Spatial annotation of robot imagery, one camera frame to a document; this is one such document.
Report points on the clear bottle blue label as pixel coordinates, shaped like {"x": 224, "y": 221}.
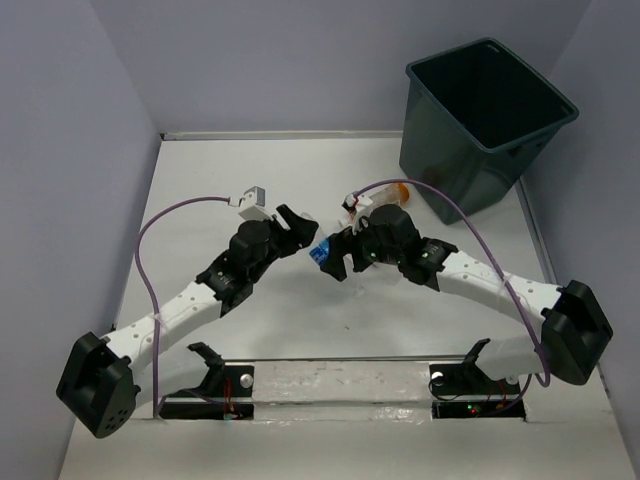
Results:
{"x": 319, "y": 248}

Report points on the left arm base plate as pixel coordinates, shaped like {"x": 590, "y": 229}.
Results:
{"x": 226, "y": 395}

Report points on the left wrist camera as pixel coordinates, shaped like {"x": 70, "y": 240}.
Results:
{"x": 251, "y": 204}

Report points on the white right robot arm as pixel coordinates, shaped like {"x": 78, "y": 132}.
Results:
{"x": 566, "y": 329}

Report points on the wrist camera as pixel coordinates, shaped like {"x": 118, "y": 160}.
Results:
{"x": 357, "y": 208}
{"x": 251, "y": 204}

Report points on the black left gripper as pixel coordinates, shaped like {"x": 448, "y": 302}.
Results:
{"x": 302, "y": 231}

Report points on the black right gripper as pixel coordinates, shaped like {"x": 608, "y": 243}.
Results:
{"x": 343, "y": 243}

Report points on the dark green plastic bin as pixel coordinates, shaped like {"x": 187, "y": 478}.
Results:
{"x": 477, "y": 116}

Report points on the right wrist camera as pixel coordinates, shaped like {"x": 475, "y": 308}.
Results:
{"x": 357, "y": 208}

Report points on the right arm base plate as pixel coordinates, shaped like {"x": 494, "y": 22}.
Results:
{"x": 461, "y": 391}

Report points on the orange label bottle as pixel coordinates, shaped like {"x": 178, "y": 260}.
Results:
{"x": 392, "y": 194}

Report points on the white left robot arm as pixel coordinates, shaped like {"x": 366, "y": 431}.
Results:
{"x": 105, "y": 377}

